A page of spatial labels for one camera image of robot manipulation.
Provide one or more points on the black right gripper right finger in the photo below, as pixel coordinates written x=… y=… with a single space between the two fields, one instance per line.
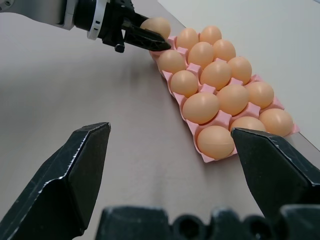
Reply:
x=275 y=175

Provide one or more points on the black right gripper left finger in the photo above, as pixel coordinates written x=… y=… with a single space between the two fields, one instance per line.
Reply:
x=57 y=190

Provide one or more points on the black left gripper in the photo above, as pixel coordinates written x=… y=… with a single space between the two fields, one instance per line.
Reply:
x=112 y=22

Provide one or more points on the tan egg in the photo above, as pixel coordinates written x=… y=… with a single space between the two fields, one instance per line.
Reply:
x=201 y=53
x=224 y=50
x=246 y=122
x=215 y=75
x=240 y=70
x=232 y=99
x=184 y=83
x=188 y=37
x=210 y=34
x=260 y=94
x=201 y=108
x=172 y=61
x=276 y=121
x=157 y=26
x=215 y=145

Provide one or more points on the pink egg tray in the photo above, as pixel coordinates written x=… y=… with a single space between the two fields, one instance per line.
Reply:
x=193 y=67

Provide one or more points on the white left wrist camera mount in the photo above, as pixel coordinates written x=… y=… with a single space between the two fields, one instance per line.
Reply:
x=96 y=22

